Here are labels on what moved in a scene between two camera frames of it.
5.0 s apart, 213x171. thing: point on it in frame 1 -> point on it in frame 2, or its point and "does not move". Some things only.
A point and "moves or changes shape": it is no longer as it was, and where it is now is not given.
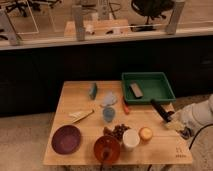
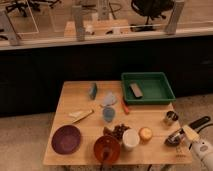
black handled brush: [167, 117] moves or changes shape
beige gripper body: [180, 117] -> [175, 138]
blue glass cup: [108, 114] does not move
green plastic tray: [153, 86] does not move
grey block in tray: [136, 90] does not move
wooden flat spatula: [76, 116] does not move
